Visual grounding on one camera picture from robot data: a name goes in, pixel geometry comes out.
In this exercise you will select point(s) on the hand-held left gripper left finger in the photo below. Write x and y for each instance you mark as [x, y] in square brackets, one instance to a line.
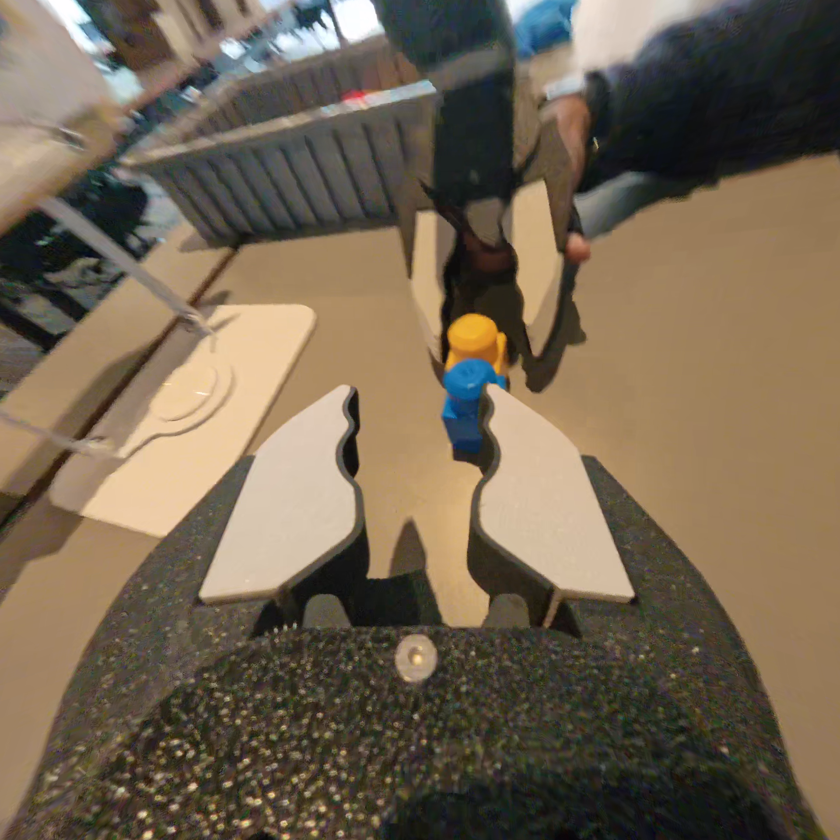
[289, 518]

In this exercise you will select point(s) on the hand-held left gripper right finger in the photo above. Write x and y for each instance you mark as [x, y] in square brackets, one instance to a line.
[544, 518]

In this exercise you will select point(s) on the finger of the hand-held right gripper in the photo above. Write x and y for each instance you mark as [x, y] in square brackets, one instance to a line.
[538, 262]
[430, 275]

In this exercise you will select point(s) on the yellow one-stud mega block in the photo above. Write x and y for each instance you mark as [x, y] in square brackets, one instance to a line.
[472, 334]

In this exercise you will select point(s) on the blue one-stud mega block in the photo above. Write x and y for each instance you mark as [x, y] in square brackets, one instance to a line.
[463, 420]

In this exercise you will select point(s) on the pile of colourful block bridges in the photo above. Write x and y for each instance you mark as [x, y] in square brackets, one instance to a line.
[358, 98]

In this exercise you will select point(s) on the grey storage bin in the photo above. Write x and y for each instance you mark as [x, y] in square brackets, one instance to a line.
[295, 177]

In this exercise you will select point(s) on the person's right forearm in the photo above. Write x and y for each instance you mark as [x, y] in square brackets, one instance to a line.
[722, 85]

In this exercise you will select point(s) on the person's right hand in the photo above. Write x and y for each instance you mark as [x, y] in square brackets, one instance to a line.
[577, 138]

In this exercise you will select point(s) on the person's clothed body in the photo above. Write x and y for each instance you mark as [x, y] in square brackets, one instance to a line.
[630, 203]

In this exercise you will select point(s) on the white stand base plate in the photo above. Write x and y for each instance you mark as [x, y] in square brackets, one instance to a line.
[197, 426]

